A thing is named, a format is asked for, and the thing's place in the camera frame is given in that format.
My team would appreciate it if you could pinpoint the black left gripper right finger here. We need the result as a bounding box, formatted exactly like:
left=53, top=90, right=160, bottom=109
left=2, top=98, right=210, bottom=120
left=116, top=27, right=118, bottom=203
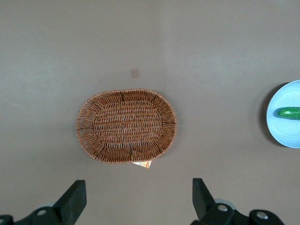
left=191, top=178, right=285, bottom=225

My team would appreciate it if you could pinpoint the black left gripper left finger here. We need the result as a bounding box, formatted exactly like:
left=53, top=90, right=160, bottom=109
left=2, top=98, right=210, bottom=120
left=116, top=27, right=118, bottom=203
left=0, top=180, right=87, bottom=225

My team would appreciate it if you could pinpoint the orange paper basket tag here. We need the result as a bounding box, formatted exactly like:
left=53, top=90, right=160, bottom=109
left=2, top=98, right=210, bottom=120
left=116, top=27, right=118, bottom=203
left=131, top=160, right=152, bottom=169

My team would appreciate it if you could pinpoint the brown wicker basket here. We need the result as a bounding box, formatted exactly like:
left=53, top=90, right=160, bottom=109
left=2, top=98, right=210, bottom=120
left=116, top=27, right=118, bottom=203
left=75, top=88, right=177, bottom=164

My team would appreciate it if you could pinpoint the light blue plate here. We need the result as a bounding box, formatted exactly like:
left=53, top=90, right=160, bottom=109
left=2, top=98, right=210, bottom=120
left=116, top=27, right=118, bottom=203
left=266, top=80, right=300, bottom=149

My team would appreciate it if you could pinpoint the green cucumber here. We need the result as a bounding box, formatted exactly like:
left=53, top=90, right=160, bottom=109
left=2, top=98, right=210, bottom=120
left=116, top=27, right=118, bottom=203
left=277, top=106, right=300, bottom=120

